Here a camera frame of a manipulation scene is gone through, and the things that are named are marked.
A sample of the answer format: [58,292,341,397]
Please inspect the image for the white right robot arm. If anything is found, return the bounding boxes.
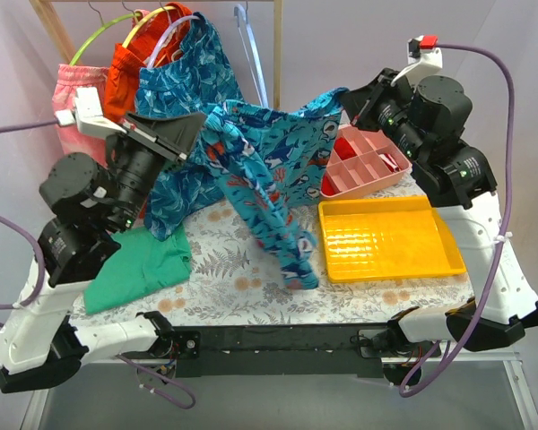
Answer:
[339,68,538,357]

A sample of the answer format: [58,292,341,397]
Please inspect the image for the teal leaf print shorts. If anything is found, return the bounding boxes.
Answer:
[134,12,243,241]

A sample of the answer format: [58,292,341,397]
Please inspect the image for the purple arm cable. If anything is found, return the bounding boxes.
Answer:
[0,119,197,409]
[398,43,516,398]

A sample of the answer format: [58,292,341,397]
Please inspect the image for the pink divided organizer box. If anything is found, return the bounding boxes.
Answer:
[321,125,412,201]

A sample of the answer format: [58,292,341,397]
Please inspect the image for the yellow hanger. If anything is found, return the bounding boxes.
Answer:
[122,5,177,48]

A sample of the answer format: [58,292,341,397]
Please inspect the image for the floral table mat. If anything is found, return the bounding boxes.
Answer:
[72,200,473,326]

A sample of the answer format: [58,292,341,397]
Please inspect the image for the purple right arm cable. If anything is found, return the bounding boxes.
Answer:
[398,43,516,398]

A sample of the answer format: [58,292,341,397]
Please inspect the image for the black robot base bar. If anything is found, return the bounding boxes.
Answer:
[126,323,432,378]

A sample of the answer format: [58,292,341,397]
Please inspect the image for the red cloth in corner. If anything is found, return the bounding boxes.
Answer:
[321,175,335,196]

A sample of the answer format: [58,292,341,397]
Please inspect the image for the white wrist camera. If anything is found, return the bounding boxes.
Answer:
[55,87,125,139]
[391,35,443,87]

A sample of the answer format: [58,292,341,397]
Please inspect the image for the red white striped cloth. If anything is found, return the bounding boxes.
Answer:
[378,153,402,173]

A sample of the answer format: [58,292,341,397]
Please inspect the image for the translucent white hanger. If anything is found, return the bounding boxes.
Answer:
[146,14,200,69]

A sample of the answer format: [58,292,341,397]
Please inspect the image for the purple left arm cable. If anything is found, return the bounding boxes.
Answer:
[0,119,197,409]

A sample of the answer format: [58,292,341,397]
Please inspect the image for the red rolled cloth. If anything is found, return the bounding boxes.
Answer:
[334,137,358,160]

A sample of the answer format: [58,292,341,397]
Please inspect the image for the blue shark print shorts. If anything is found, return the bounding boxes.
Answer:
[195,87,347,289]

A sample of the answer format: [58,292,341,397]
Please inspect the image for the wooden clothes rack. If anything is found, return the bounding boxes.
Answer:
[30,0,283,108]

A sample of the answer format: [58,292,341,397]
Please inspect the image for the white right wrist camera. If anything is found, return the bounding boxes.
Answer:
[391,35,443,87]

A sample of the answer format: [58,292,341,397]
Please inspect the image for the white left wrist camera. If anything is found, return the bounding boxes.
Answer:
[55,87,125,139]

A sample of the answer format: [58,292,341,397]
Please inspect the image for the yellow plastic tray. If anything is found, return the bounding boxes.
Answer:
[318,196,466,283]

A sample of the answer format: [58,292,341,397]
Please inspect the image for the pale blue hanger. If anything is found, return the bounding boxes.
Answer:
[233,4,269,108]

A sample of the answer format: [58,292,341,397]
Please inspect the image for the pink patterned shorts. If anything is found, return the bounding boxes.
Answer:
[51,63,111,156]

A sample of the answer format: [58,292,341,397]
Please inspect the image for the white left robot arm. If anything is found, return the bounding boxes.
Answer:
[0,110,205,394]

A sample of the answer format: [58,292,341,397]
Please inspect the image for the orange shorts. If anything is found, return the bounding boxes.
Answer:
[102,2,192,123]

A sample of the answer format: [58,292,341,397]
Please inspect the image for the green hanger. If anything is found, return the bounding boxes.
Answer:
[69,12,143,67]

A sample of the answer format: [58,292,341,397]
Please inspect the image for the green folded cloth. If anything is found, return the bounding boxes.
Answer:
[83,227,192,314]

